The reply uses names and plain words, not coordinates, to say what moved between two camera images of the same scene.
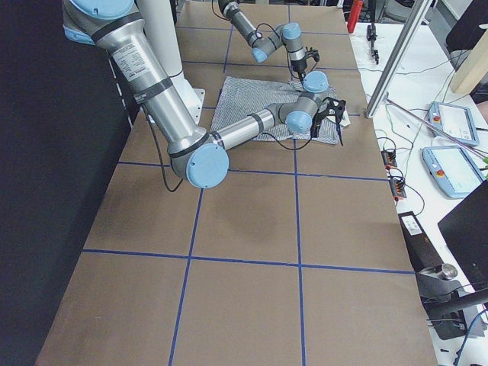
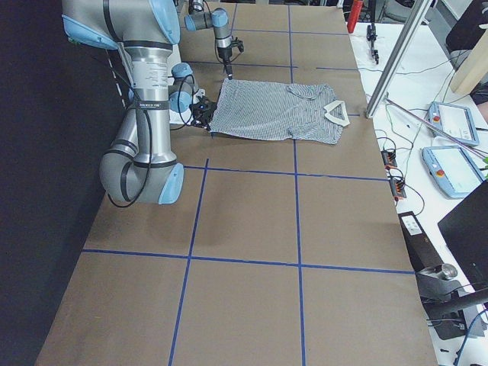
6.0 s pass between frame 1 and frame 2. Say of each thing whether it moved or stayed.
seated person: stayed
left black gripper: moved
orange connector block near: stayed
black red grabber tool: stayed
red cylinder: stayed
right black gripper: moved
